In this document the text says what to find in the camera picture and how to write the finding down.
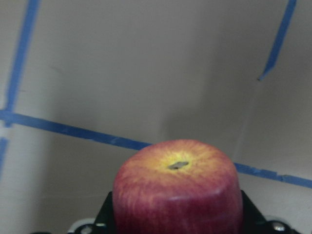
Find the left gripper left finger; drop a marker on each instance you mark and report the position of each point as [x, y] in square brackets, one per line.
[104, 221]

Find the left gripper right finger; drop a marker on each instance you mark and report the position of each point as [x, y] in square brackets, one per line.
[253, 220]

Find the red apple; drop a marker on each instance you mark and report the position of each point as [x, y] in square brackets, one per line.
[178, 187]

